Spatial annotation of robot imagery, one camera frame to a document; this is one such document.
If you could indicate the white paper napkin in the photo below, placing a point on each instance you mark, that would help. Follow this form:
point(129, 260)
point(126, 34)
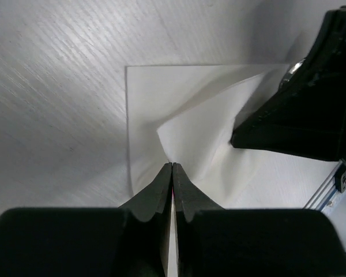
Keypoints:
point(186, 114)

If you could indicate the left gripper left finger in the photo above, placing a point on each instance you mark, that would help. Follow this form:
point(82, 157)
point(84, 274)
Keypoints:
point(131, 240)

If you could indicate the aluminium mounting rail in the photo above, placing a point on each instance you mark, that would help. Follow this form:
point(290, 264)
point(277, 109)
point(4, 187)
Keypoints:
point(331, 192)

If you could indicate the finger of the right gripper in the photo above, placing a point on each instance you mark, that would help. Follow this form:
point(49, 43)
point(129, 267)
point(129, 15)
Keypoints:
point(307, 115)

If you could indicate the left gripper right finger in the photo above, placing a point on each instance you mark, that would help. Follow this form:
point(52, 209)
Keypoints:
point(213, 241)

